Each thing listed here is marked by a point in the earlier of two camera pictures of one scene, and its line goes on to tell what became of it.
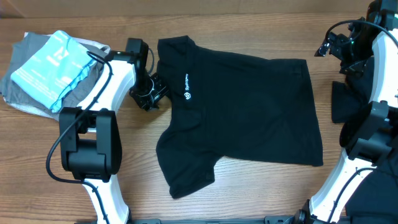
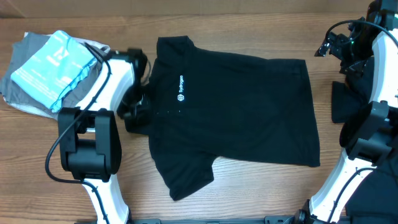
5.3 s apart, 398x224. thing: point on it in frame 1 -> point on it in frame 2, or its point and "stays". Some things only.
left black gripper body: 148,89 -> 135,100
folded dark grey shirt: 16,92 stays
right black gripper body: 353,53 stays
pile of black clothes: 374,200 stays
